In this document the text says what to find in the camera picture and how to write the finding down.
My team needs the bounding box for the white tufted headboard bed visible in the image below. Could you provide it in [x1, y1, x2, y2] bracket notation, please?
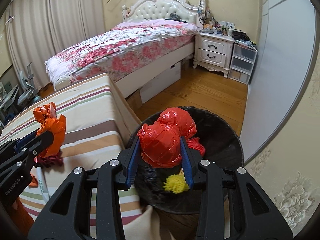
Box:
[54, 0, 200, 97]

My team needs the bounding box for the orange plastic bag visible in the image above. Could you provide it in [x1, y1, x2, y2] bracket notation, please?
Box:
[33, 102, 66, 158]

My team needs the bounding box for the yellow foam fruit net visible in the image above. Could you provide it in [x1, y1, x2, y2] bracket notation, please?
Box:
[163, 173, 189, 194]

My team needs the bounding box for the pink floral quilt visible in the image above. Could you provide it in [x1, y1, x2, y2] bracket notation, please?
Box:
[45, 20, 198, 86]

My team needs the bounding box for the plastic drawer unit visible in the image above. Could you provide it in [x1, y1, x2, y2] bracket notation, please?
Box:
[228, 41, 258, 85]

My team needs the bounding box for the white tube green print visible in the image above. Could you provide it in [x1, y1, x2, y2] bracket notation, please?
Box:
[35, 165, 50, 203]

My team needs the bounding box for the white nightstand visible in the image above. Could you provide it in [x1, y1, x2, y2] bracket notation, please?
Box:
[193, 31, 235, 78]

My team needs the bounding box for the striped bed cover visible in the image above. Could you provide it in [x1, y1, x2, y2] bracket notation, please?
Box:
[1, 74, 155, 239]

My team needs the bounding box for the grey desk chair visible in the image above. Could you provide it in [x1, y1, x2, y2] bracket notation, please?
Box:
[17, 63, 41, 108]

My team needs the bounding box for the white wardrobe sliding door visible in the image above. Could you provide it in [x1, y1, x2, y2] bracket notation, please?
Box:
[240, 0, 318, 161]

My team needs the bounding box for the beige curtain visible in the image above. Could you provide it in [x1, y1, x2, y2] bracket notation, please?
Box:
[5, 0, 105, 89]

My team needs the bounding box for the dark red ribbon bundle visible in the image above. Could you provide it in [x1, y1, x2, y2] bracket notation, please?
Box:
[34, 151, 63, 168]

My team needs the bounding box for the grey study desk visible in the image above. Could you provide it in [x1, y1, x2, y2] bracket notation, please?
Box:
[1, 82, 19, 121]

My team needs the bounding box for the red plastic bag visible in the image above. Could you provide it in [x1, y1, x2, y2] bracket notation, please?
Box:
[137, 107, 197, 168]

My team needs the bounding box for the white cardboard box under bed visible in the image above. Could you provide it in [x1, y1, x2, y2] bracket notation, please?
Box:
[140, 62, 181, 103]

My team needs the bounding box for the red foam fruit net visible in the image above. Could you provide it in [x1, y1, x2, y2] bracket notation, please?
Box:
[186, 137, 206, 157]

